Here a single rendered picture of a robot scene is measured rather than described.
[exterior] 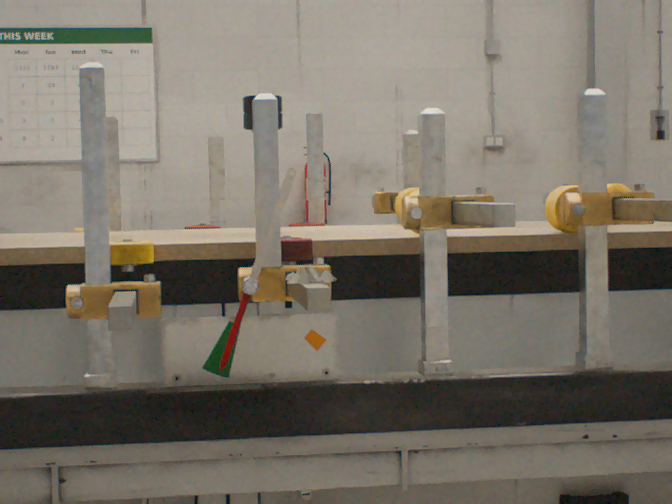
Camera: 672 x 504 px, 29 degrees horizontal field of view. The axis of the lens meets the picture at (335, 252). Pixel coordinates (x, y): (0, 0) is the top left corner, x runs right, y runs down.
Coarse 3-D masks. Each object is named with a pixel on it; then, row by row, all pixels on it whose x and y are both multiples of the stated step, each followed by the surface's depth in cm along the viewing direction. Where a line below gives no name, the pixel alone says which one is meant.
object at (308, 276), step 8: (296, 272) 176; (304, 272) 170; (312, 272) 173; (320, 272) 173; (328, 272) 171; (288, 280) 173; (296, 280) 170; (304, 280) 169; (312, 280) 170; (320, 280) 170; (328, 280) 170; (336, 280) 172
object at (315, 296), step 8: (288, 288) 188; (296, 288) 176; (304, 288) 166; (312, 288) 163; (320, 288) 163; (328, 288) 163; (296, 296) 176; (304, 296) 166; (312, 296) 163; (320, 296) 163; (328, 296) 163; (304, 304) 166; (312, 304) 163; (320, 304) 163; (328, 304) 164
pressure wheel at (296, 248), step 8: (280, 240) 200; (288, 240) 200; (296, 240) 201; (304, 240) 201; (288, 248) 200; (296, 248) 201; (304, 248) 201; (288, 256) 200; (296, 256) 201; (304, 256) 201; (312, 256) 204; (288, 264) 203; (288, 304) 204
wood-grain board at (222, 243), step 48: (0, 240) 237; (48, 240) 232; (192, 240) 219; (240, 240) 215; (336, 240) 212; (384, 240) 213; (480, 240) 215; (528, 240) 216; (576, 240) 217; (624, 240) 218
